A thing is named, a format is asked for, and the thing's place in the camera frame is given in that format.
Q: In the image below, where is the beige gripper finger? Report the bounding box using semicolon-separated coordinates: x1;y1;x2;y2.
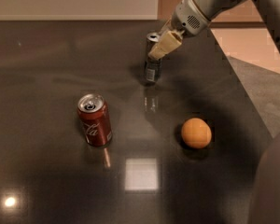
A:
148;30;183;61
159;19;172;35

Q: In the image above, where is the silver redbull can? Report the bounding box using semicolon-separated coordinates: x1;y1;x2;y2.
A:
144;32;161;83

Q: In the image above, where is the red coke can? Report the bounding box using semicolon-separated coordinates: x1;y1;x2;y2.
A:
77;93;112;147

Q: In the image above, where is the orange fruit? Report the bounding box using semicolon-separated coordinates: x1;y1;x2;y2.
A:
181;118;212;149

